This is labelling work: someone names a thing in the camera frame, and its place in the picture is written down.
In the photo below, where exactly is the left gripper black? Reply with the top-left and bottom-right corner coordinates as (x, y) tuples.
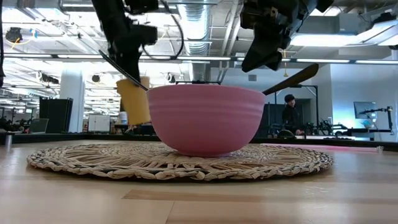
(107, 24), (159, 84)

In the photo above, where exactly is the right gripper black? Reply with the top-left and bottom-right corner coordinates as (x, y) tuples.
(239, 0), (313, 73)

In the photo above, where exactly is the iridescent spoon with teal handle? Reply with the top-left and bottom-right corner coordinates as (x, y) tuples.
(98, 49), (149, 92)

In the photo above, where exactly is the dark metal fork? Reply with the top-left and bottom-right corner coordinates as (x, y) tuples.
(262, 63), (320, 96)

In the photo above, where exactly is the pink plastic bowl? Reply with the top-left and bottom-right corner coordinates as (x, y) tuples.
(146, 83), (267, 157)

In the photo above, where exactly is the yellow plastic cup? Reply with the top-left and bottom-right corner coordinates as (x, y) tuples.
(116, 75), (152, 126)

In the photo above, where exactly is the person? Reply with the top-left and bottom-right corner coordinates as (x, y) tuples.
(280, 93), (306, 136)

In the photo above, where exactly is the white box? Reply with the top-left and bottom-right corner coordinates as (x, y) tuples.
(87, 114), (111, 133)

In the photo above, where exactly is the black storage cabinet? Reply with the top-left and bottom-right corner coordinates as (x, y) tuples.
(39, 96), (74, 134)

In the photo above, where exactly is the round woven straw placemat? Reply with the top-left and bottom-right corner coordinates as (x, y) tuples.
(26, 142), (335, 182)

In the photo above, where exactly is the pink drinking straw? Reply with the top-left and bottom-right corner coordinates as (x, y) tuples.
(264, 142), (379, 154)

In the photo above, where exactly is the grey computer monitor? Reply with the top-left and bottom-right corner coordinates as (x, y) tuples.
(353, 101), (378, 121)

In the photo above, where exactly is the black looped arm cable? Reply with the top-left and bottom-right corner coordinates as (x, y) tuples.
(140, 0), (185, 60)

